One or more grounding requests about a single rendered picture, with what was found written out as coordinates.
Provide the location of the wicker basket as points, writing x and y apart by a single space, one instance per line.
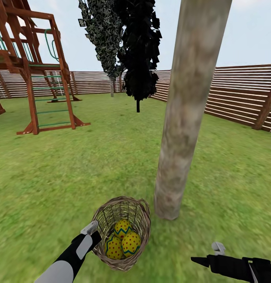
114 210

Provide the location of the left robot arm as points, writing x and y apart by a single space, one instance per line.
67 265

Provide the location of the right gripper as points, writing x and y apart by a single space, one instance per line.
219 264

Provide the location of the easter egg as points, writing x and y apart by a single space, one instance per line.
113 248
131 243
122 227

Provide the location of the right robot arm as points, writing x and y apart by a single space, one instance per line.
257 272

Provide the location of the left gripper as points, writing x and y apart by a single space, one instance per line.
96 238

